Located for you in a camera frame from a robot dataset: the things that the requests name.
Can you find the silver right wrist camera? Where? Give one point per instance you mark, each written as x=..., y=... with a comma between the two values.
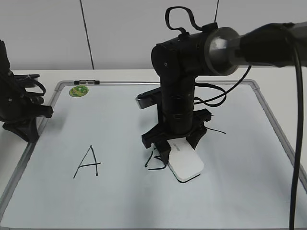
x=149, y=98

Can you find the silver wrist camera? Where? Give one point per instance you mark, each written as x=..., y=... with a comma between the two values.
x=28, y=80
x=149, y=98

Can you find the white magnetic whiteboard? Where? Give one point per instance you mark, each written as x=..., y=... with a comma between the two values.
x=90, y=170

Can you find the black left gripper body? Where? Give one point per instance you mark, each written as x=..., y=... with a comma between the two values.
x=18, y=103

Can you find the green round magnet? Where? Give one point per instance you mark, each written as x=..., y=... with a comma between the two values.
x=78, y=91

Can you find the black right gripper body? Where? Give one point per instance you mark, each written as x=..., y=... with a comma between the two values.
x=160, y=133

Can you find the black and silver marker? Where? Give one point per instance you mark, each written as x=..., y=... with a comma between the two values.
x=86, y=82

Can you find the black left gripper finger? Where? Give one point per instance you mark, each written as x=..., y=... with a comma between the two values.
x=27, y=129

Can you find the white board eraser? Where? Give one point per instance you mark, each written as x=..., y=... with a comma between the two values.
x=183, y=161

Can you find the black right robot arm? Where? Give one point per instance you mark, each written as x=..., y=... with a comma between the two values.
x=214, y=51

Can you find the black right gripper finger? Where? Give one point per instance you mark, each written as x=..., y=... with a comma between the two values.
x=194, y=138
x=164, y=150

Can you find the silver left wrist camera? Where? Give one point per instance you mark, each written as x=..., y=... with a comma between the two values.
x=28, y=80

